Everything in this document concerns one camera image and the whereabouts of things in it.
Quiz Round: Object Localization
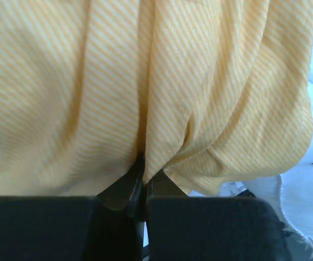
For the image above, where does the orange Mickey Mouse pillowcase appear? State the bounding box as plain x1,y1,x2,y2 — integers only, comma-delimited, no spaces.
0,1,313,195

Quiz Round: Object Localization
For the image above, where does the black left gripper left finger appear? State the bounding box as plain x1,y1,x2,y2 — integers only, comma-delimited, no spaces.
0,157,145,260

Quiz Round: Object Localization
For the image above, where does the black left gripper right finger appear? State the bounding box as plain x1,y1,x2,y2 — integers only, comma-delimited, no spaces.
146,172,290,261

